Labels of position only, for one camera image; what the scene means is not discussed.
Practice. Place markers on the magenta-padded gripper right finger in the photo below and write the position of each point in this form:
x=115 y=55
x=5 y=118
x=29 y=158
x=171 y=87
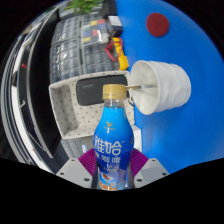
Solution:
x=151 y=171

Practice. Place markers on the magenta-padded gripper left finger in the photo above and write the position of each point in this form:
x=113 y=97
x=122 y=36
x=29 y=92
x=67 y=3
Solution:
x=73 y=171

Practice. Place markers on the blue drink bottle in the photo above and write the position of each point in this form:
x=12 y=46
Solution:
x=113 y=140

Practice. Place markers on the dark grey flat box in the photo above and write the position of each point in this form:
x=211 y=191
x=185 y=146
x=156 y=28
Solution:
x=75 y=148

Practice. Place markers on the black hard case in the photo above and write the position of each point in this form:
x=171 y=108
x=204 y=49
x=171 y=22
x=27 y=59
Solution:
x=93 y=90

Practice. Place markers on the metal spoon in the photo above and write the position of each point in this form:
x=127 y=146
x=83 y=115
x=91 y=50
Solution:
x=143 y=86

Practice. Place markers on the dark overhead shelf unit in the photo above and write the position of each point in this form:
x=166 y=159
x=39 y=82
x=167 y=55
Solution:
x=38 y=93

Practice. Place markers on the white ribbed mug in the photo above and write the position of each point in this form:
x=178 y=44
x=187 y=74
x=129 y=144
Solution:
x=170 y=86

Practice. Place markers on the grey small-parts drawer cabinet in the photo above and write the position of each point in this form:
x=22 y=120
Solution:
x=66 y=61
x=95 y=56
x=68 y=30

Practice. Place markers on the yellow multimeter with red leads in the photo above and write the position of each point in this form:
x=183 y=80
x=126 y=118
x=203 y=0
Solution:
x=119 y=53

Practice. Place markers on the clear organizer with colourful parts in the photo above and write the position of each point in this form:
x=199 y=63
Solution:
x=93 y=31

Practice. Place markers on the flat round red coaster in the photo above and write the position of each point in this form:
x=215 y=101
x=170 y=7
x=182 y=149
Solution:
x=157 y=24

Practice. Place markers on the black box with white label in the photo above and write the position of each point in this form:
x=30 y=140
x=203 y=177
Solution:
x=115 y=24

